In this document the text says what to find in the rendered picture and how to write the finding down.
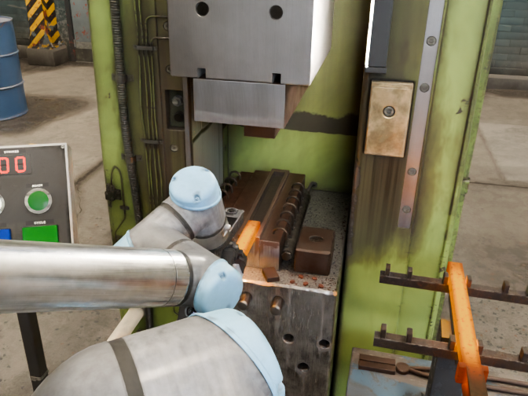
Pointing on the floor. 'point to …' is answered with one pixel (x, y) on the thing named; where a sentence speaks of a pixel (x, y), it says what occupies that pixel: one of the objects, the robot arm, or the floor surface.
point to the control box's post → (32, 346)
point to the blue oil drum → (10, 74)
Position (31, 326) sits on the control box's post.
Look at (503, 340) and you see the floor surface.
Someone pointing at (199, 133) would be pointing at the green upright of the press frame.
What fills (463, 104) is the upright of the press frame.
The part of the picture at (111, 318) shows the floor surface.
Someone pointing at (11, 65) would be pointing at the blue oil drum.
